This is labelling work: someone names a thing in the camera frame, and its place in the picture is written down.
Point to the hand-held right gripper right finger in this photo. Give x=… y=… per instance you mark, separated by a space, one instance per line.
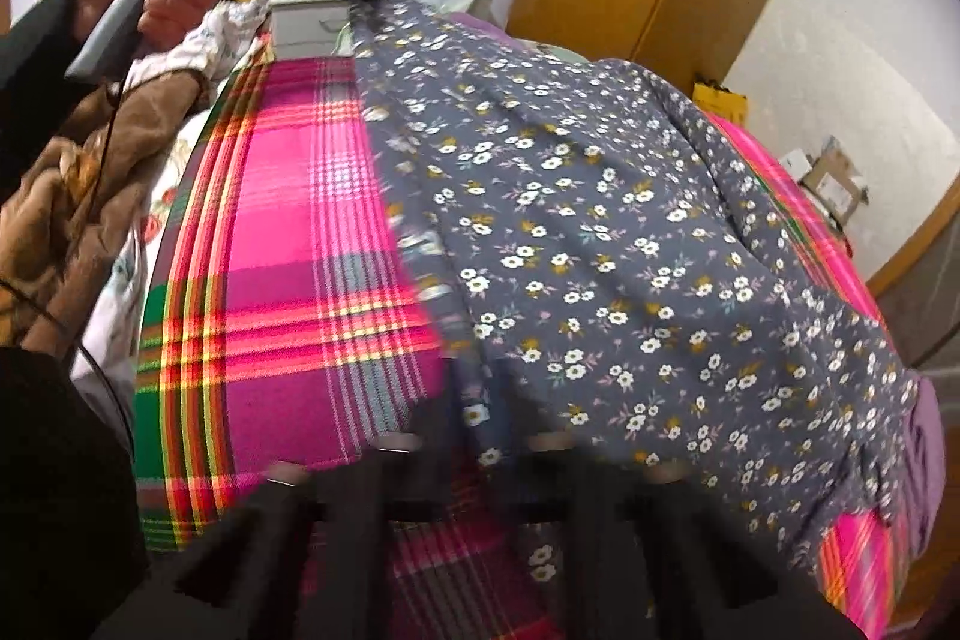
x=600 y=497

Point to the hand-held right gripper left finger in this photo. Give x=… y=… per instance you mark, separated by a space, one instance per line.
x=420 y=475

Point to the grey large-flower pants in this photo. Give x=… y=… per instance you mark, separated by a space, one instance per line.
x=600 y=235

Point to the person's left forearm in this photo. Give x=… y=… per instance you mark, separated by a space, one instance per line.
x=30 y=70

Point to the white nightstand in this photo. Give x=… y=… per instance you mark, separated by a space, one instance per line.
x=307 y=29

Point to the purple crumpled cloth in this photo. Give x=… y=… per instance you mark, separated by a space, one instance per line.
x=480 y=21

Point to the pink plaid bed sheet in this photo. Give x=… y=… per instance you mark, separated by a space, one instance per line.
x=300 y=310

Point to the pale green table cover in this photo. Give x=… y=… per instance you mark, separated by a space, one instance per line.
x=566 y=54

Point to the white floral bedding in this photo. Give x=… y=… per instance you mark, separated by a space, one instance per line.
x=150 y=212

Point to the purple folded cloth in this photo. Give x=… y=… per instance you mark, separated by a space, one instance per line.
x=926 y=445

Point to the brown blanket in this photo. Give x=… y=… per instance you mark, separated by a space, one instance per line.
x=67 y=197

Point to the person's black clothing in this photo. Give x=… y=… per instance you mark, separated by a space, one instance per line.
x=60 y=497

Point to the grey plastic door curtain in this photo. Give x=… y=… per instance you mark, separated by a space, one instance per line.
x=922 y=317

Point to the small white box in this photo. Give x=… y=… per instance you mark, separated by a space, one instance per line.
x=795 y=164

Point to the yellow bag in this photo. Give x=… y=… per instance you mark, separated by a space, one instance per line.
x=724 y=104

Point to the cardboard box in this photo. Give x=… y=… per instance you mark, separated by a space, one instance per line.
x=829 y=183

